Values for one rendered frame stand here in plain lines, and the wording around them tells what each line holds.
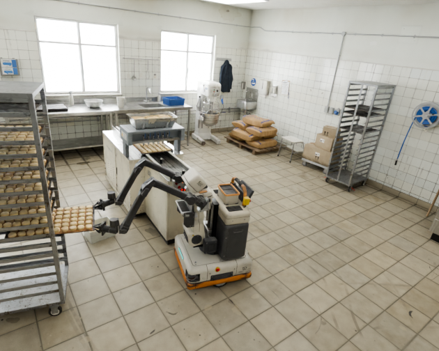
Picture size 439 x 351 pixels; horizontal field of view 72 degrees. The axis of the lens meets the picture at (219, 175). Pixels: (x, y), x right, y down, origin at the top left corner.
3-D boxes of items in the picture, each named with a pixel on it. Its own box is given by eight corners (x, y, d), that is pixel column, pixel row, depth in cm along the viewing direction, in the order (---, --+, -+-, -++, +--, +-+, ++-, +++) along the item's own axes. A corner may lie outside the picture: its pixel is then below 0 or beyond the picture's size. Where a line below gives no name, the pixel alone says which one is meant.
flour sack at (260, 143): (257, 150, 670) (258, 143, 665) (244, 144, 699) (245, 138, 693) (279, 145, 715) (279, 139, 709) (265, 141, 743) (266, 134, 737)
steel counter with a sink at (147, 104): (13, 168, 503) (-2, 92, 454) (10, 154, 553) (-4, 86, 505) (190, 145, 694) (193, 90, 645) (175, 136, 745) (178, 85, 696)
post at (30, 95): (65, 301, 254) (33, 92, 186) (65, 303, 251) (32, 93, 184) (60, 301, 253) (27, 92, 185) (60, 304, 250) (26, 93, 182)
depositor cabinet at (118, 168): (105, 182, 488) (102, 131, 455) (148, 175, 525) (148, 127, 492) (130, 221, 392) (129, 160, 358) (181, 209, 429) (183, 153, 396)
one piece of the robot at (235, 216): (225, 236, 350) (232, 169, 317) (244, 267, 304) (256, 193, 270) (196, 240, 338) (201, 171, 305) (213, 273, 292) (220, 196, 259)
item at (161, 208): (144, 217, 402) (143, 154, 367) (168, 212, 420) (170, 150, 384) (166, 247, 349) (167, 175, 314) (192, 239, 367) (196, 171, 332)
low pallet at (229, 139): (223, 141, 750) (224, 136, 746) (247, 137, 798) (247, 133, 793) (257, 156, 666) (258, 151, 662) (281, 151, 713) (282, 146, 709)
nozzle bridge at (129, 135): (120, 151, 383) (119, 125, 369) (173, 145, 421) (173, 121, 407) (128, 160, 358) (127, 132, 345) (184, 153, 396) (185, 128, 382)
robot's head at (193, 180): (201, 175, 287) (191, 165, 279) (208, 185, 269) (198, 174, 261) (190, 185, 287) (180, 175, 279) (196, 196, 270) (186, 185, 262)
